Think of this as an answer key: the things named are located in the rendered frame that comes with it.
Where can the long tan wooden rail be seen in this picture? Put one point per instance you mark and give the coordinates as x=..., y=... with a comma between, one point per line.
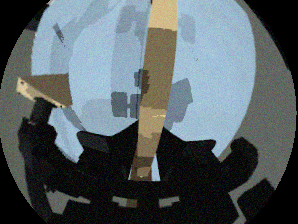
x=157, y=77

